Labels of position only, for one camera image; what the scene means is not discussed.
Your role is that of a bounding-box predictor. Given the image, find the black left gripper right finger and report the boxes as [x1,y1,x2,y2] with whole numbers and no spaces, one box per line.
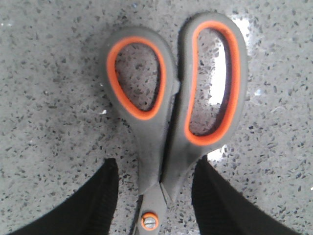
[192,158,296,235]

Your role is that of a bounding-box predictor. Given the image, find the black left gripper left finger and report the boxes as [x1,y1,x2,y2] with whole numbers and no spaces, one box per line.
[13,158,119,235]

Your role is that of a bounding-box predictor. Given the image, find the grey orange handled scissors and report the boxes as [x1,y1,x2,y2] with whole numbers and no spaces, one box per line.
[100,12,248,235]

